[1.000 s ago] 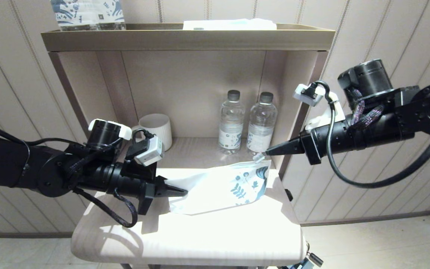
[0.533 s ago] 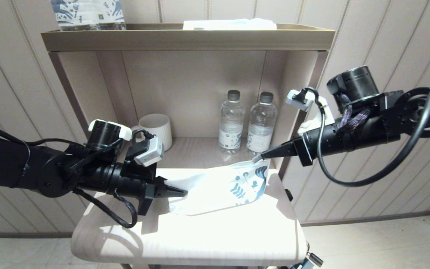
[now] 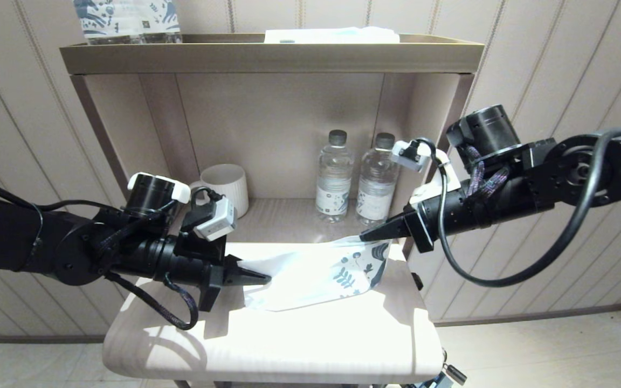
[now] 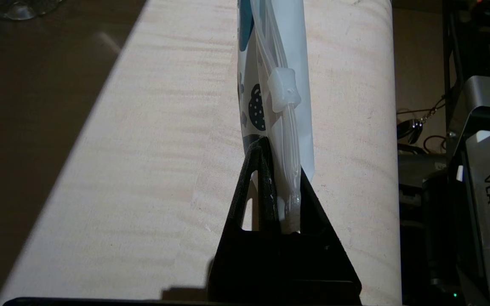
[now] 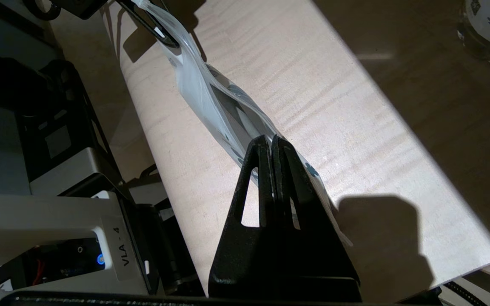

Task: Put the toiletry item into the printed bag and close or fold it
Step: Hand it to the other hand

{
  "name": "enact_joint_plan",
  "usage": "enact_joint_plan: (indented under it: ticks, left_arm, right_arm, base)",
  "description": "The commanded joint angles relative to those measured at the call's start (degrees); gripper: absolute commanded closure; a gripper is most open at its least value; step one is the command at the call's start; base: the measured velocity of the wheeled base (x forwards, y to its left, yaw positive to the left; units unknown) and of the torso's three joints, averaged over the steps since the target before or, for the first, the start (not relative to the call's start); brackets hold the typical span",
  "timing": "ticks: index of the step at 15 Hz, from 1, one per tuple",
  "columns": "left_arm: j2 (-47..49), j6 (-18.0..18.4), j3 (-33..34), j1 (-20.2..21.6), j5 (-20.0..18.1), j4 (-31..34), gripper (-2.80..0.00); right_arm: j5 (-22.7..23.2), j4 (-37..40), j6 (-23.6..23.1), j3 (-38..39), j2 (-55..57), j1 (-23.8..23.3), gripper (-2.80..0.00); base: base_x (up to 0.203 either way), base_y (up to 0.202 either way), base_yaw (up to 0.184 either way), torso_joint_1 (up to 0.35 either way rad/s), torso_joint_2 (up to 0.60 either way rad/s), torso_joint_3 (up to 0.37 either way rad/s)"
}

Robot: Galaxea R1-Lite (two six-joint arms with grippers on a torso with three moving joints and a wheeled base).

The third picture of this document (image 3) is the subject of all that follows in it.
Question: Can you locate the white blue-patterned zip pouch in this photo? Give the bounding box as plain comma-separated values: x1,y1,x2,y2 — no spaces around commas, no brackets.
243,236,392,313

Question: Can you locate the patterned bag on shelf top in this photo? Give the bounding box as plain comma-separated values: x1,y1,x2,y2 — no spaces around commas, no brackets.
73,0,144,45

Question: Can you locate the clear plastic water bottle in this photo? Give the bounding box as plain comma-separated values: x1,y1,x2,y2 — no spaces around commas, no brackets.
316,129,355,223
356,133,402,227

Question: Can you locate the white ribbed mug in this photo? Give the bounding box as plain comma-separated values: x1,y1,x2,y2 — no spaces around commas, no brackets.
189,164,250,219

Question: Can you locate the beige wooden shelf cabinet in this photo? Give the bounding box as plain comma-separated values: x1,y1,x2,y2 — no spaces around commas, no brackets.
71,73,475,259

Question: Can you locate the white blue flat packet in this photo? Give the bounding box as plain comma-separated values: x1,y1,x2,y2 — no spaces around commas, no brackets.
264,27,401,45

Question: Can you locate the brown metal tray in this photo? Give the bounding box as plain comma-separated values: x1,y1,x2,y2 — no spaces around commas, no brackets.
60,34,485,76

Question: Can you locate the blue patterned label bottle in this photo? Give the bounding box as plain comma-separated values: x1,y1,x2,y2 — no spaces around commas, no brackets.
139,0,183,45

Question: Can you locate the black left camera bracket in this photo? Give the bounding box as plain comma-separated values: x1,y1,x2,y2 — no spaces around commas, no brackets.
175,204,228,260

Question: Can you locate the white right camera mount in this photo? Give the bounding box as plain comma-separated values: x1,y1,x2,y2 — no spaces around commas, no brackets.
407,161,463,209

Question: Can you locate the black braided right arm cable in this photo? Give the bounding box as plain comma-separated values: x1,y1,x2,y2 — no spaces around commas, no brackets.
463,144,512,198

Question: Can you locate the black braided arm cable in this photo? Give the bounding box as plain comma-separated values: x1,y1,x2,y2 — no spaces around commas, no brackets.
463,144,512,198
102,216,199,331

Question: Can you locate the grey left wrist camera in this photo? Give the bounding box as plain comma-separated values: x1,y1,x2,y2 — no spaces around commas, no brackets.
192,196,238,242

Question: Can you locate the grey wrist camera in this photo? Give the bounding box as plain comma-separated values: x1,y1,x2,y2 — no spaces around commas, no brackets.
192,196,238,242
391,140,433,172

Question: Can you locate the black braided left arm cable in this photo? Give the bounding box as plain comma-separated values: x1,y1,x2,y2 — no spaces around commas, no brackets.
102,216,199,331

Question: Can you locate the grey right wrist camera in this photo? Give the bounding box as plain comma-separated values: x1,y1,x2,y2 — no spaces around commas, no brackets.
391,140,433,172

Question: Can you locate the smooth black left camera cable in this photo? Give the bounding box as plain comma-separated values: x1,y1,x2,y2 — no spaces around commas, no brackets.
189,185,223,209

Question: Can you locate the smooth black camera cable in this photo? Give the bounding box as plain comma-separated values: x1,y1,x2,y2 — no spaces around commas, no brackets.
415,126,621,288
189,185,223,209

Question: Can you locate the smooth black right camera cable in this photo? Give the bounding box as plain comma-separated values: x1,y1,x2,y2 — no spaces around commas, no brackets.
415,126,621,288

